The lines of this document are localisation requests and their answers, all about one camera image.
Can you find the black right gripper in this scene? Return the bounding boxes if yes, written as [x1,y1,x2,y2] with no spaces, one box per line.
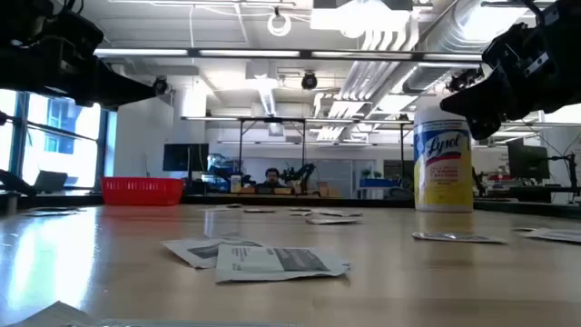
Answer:
[439,22,581,141]

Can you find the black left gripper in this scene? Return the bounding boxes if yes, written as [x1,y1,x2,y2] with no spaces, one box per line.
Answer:
[0,11,159,112]

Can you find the silver foil towelette packet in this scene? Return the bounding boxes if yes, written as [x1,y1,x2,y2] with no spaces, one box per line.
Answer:
[410,231,508,245]

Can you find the white drug facts packet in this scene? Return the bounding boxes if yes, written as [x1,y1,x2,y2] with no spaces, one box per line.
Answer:
[513,226,581,244]

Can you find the black monitor on arm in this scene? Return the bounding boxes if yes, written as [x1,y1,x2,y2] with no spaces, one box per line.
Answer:
[507,137,552,183]

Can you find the Lysol wipes canister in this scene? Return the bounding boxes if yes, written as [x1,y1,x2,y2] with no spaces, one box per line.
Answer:
[412,106,475,213]

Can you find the red plastic basket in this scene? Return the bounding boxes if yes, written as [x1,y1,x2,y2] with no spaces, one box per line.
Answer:
[100,176,185,207]

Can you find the dark open laptop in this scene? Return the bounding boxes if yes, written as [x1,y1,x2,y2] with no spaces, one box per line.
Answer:
[32,170,69,194]

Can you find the blue storage bin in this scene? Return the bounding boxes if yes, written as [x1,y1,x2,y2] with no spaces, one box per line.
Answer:
[359,177,401,189]

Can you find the cardboard boxes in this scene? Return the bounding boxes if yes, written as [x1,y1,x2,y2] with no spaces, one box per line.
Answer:
[317,181,341,199]

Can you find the white towelette packet grey band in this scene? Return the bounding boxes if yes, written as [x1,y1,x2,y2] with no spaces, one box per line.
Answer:
[214,244,351,284]
[161,234,265,270]

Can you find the person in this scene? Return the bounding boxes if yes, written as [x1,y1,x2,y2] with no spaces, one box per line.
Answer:
[255,167,288,189]

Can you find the white packet grey print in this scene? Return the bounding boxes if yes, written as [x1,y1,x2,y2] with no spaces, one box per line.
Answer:
[6,300,99,327]

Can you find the black ceiling camera cluster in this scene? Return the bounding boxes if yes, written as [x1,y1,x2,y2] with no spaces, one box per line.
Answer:
[446,66,485,94]

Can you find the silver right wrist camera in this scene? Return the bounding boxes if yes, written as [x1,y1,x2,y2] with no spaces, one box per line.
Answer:
[521,53,553,78]

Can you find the silver ventilation duct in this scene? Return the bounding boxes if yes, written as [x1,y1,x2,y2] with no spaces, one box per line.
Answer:
[401,0,530,94]

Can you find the black wall monitor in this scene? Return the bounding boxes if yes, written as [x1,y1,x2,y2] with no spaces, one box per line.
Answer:
[162,143,211,173]

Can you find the white cable coil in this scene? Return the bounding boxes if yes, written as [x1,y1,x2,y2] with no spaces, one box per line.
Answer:
[266,12,292,38]

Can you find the black overhead frame bar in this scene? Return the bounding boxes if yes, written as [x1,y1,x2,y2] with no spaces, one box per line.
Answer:
[93,46,485,64]

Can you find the black table edge frame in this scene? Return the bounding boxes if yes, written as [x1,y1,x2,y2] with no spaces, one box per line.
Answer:
[0,193,581,220]

